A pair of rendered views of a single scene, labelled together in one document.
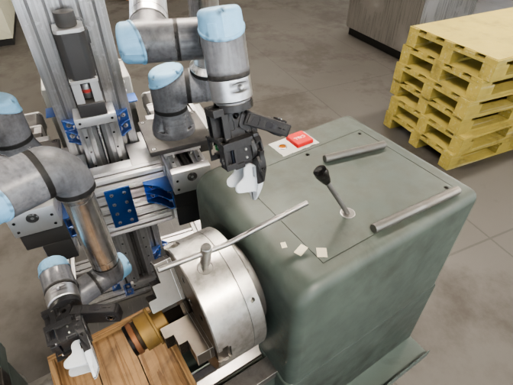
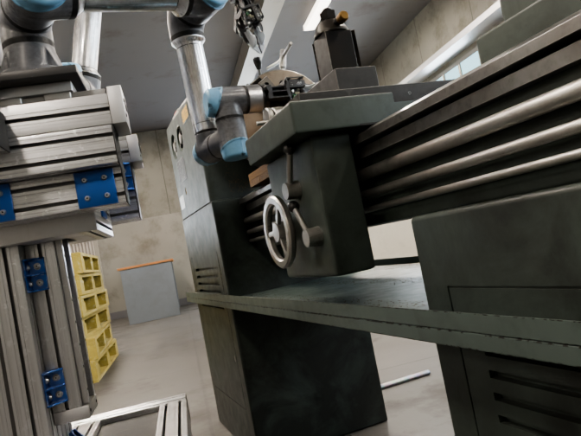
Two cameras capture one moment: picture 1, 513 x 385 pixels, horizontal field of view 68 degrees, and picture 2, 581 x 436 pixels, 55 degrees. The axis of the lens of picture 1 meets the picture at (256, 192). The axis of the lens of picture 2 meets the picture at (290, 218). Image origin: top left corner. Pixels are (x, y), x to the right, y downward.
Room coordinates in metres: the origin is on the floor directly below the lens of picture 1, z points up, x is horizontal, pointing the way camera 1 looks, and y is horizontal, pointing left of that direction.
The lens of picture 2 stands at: (0.20, 1.92, 0.67)
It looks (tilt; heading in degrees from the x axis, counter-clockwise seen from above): 3 degrees up; 282
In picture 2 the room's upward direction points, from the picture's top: 11 degrees counter-clockwise
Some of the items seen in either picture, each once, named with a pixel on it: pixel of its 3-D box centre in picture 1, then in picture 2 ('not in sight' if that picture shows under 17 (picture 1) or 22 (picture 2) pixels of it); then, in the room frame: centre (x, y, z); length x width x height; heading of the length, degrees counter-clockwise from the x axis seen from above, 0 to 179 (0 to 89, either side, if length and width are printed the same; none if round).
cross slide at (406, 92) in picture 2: not in sight; (371, 106); (0.24, 0.63, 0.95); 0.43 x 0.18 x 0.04; 33
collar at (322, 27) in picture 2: not in sight; (330, 29); (0.29, 0.66, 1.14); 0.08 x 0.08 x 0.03
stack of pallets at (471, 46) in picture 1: (481, 83); (43, 321); (3.13, -1.95, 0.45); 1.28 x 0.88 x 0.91; 115
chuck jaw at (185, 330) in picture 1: (195, 341); not in sight; (0.43, 0.14, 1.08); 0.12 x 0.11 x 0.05; 33
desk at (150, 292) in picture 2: not in sight; (152, 289); (4.25, -6.03, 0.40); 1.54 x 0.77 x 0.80; 114
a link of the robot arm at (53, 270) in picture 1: (56, 278); (226, 102); (0.61, 0.52, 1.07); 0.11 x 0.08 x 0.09; 33
